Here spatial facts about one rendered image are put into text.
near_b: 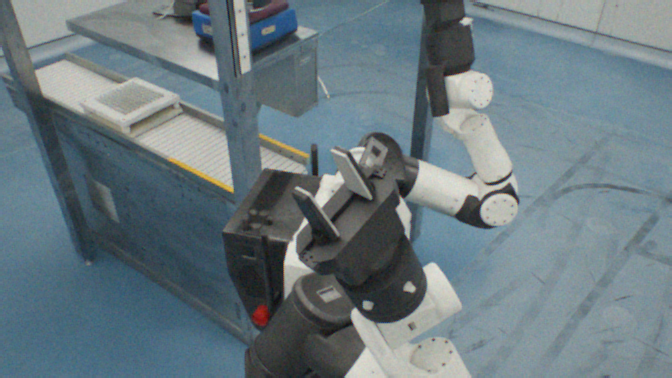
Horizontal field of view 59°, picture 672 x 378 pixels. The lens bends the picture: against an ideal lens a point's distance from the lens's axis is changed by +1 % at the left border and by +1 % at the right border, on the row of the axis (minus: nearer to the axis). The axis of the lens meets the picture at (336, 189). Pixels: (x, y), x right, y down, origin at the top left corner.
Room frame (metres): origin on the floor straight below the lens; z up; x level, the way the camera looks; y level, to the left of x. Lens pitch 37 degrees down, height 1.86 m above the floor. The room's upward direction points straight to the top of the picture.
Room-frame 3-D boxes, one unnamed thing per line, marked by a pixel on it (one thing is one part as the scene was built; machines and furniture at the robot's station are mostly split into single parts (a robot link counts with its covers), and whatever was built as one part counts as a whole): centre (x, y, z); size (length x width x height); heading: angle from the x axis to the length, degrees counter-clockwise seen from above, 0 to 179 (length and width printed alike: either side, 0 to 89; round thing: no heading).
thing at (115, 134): (1.72, 0.78, 0.82); 1.32 x 0.02 x 0.03; 53
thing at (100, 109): (1.86, 0.73, 0.86); 0.25 x 0.24 x 0.02; 143
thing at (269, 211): (0.81, 0.03, 1.08); 0.34 x 0.30 x 0.36; 164
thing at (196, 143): (1.84, 0.71, 0.77); 1.35 x 0.25 x 0.05; 53
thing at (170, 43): (1.60, 0.41, 1.22); 0.62 x 0.38 x 0.04; 53
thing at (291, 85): (1.59, 0.17, 1.11); 0.22 x 0.11 x 0.20; 53
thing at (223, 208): (1.84, 0.71, 0.74); 1.30 x 0.29 x 0.10; 53
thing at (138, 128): (1.86, 0.73, 0.81); 0.24 x 0.24 x 0.02; 53
